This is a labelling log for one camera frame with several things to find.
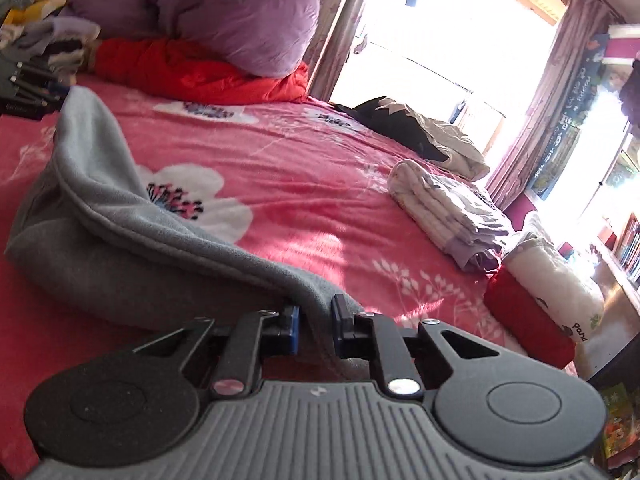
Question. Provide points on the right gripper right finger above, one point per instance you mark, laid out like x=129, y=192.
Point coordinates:
x=405, y=363

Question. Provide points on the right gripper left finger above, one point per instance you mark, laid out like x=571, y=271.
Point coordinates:
x=226, y=360

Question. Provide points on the grey fleece pants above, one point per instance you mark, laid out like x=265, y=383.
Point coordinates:
x=88, y=234

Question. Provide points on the stack of folded clothes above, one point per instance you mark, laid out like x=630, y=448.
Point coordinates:
x=39, y=32

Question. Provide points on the red quilt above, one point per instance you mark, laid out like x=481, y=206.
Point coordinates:
x=180, y=70

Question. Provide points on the folded red garment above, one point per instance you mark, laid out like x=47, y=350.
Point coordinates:
x=521, y=315

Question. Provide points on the folded white purple garment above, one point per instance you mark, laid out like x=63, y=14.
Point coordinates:
x=459, y=221

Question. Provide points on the folded white panda garment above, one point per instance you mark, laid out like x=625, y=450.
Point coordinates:
x=570, y=298

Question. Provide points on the black and beige garment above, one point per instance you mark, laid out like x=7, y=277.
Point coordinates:
x=439, y=142

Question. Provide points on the purple duvet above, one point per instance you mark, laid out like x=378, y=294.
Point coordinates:
x=265, y=38

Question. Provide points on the bookshelf with books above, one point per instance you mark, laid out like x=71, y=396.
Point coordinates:
x=624, y=247

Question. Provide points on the pink patterned curtain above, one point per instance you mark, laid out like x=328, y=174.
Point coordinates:
x=581, y=21

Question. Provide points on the blue wall poster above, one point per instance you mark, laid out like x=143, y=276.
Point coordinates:
x=573, y=112

